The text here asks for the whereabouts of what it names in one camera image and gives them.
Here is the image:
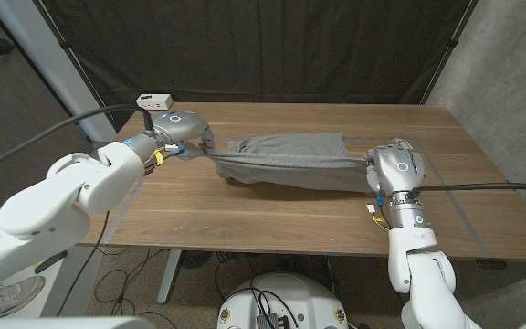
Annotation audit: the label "white table leg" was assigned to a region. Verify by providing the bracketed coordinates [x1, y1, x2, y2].
[156, 249, 183, 305]

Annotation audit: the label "grey white sneaker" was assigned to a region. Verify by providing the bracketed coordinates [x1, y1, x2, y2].
[0, 275, 46, 320]

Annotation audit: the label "white pillar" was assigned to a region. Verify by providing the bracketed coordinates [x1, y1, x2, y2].
[0, 0, 117, 143]

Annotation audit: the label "grey tape outline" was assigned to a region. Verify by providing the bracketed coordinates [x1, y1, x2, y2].
[102, 134, 492, 260]

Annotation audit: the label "black backdrop stand pole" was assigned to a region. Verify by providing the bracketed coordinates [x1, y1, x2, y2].
[32, 0, 121, 132]
[419, 0, 479, 105]

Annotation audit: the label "yellow black floor object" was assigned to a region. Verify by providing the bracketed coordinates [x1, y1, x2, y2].
[33, 249, 68, 275]

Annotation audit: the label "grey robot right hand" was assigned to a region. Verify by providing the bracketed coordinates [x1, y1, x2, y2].
[363, 138, 427, 196]

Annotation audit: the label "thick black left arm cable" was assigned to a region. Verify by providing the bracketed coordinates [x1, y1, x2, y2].
[0, 104, 155, 179]

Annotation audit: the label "dark round floor object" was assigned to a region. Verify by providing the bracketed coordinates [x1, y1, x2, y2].
[179, 249, 213, 270]

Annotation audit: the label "black backdrop curtain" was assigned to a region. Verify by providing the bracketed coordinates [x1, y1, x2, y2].
[38, 0, 479, 132]

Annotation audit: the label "black floor cable tangle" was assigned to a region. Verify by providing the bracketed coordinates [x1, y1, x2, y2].
[92, 246, 184, 329]

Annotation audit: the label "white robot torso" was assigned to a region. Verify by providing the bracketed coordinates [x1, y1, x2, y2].
[216, 272, 350, 329]

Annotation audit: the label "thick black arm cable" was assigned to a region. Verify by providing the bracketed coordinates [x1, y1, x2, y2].
[406, 182, 526, 201]
[0, 104, 155, 179]

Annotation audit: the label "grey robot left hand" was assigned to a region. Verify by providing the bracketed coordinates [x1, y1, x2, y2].
[152, 110, 216, 161]

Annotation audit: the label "white power strip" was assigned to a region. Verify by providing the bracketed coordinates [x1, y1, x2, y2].
[135, 93, 174, 111]

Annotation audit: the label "grey shorts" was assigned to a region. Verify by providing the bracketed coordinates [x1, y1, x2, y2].
[206, 133, 376, 194]

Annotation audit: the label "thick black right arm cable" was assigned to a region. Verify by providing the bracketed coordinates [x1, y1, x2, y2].
[406, 182, 526, 201]

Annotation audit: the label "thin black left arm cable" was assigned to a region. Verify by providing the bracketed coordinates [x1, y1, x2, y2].
[55, 210, 111, 318]

